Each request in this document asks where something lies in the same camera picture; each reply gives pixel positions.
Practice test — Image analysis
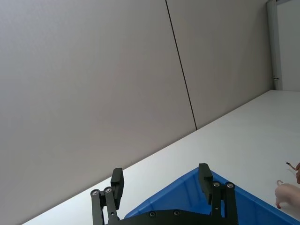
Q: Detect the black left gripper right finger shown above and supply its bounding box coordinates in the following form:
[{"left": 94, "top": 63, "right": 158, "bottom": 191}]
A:
[{"left": 198, "top": 163, "right": 239, "bottom": 225}]

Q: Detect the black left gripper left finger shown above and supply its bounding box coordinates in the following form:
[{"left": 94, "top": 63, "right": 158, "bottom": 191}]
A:
[{"left": 90, "top": 167, "right": 124, "bottom": 225}]

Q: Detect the blue plastic bin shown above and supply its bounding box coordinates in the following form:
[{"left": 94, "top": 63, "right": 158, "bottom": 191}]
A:
[{"left": 123, "top": 166, "right": 300, "bottom": 225}]

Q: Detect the pale pink toy figure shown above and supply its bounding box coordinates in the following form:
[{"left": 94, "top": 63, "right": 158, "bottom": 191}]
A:
[{"left": 274, "top": 180, "right": 300, "bottom": 216}]

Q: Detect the brown toy figure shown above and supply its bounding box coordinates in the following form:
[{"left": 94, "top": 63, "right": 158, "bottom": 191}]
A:
[{"left": 285, "top": 160, "right": 300, "bottom": 185}]

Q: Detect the white vertical frame post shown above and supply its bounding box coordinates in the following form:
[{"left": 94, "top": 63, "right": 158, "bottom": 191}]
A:
[{"left": 266, "top": 0, "right": 285, "bottom": 91}]

